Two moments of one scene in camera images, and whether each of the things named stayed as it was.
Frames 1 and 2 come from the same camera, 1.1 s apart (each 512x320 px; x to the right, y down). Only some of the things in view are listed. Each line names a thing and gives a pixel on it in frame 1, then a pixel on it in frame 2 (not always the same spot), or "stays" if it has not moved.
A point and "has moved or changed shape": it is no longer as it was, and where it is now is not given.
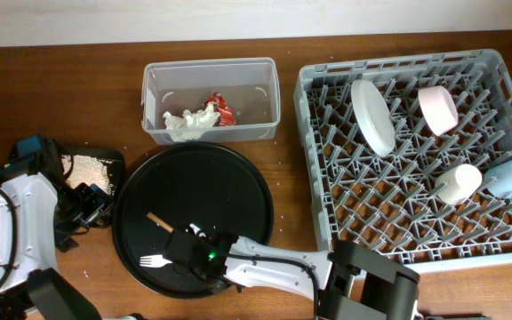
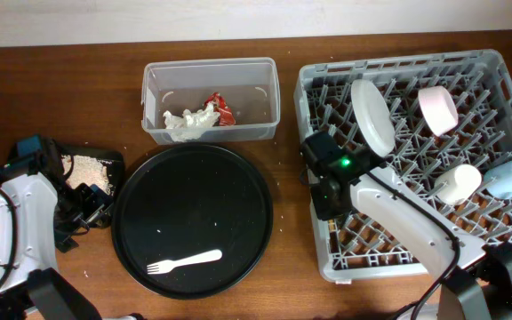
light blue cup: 508,179 stays
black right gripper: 198,273 -> 322,212
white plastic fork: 156,260 has moved or changed shape
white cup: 456,186 stays
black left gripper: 99,204 stays
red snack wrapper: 226,115 stays
